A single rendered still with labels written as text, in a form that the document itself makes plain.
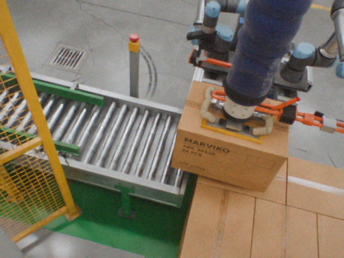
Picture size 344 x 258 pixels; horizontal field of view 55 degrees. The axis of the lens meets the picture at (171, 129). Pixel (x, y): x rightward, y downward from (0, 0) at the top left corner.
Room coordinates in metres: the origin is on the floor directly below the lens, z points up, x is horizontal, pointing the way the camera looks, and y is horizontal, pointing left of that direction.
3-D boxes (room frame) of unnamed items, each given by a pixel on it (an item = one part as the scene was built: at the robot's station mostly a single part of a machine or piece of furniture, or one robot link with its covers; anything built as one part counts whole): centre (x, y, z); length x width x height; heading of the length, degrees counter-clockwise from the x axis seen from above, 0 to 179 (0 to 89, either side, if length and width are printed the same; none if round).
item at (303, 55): (1.69, -0.74, 1.20); 0.13 x 0.12 x 0.14; 96
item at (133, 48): (1.85, 0.35, 0.50); 0.07 x 0.07 x 1.00; 83
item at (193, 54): (1.53, -0.09, 1.20); 0.09 x 0.08 x 0.05; 171
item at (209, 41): (1.53, -0.12, 1.34); 0.09 x 0.08 x 0.12; 81
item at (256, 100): (1.23, -0.35, 1.32); 0.23 x 0.23 x 0.04
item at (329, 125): (1.16, -0.80, 1.19); 0.07 x 0.07 x 0.04; 81
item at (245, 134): (1.13, -0.33, 1.10); 0.34 x 0.10 x 0.05; 81
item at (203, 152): (1.24, -0.36, 0.87); 0.60 x 0.40 x 0.40; 82
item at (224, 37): (1.75, -0.23, 1.20); 0.13 x 0.12 x 0.14; 94
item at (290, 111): (1.19, -0.59, 1.20); 0.10 x 0.08 x 0.06; 171
